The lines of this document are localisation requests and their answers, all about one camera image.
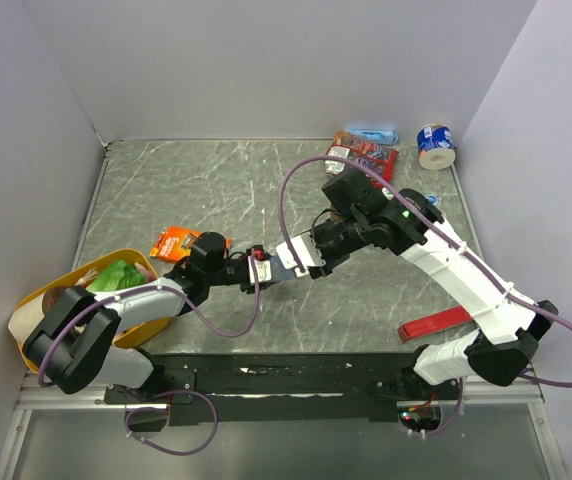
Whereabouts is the blue label water bottle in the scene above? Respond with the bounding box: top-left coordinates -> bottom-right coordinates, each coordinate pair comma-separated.
269,256 -> 297,283

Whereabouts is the green white bottle cap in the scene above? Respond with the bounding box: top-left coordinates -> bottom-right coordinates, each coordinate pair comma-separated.
381,188 -> 394,200

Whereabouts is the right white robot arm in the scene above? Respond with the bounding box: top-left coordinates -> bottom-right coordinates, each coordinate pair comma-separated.
311,167 -> 551,399

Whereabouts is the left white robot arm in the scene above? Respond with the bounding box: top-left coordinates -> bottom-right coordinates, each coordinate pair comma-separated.
21,232 -> 273,402

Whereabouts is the orange razor box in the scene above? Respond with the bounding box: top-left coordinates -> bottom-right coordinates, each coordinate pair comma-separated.
149,226 -> 231,263

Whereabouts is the red snack bag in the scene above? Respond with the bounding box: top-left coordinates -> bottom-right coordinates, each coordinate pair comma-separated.
326,130 -> 399,183

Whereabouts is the light blue box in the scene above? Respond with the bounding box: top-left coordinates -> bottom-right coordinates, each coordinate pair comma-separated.
348,128 -> 399,146

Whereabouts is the yellow basket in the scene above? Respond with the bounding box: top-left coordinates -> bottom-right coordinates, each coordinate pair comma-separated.
12,248 -> 170,373

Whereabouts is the green lettuce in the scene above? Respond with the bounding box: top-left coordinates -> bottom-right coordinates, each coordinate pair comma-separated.
86,260 -> 148,292

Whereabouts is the red rectangular box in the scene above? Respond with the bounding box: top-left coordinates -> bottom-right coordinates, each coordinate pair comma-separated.
397,307 -> 472,343

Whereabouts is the brown white paper roll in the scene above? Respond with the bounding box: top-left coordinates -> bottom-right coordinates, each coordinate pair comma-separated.
8,286 -> 67,344

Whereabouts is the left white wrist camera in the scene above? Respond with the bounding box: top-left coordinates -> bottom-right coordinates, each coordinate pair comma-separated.
247,245 -> 272,289

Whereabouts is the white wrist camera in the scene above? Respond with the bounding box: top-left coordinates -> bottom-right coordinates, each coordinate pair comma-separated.
276,231 -> 325,277
247,245 -> 272,289

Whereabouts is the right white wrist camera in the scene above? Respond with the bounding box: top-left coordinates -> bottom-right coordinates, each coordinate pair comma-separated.
276,231 -> 325,277

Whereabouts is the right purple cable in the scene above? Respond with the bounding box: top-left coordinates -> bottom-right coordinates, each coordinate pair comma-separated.
277,155 -> 572,389

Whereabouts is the black base frame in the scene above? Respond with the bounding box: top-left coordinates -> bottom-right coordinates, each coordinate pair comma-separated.
104,352 -> 460,426

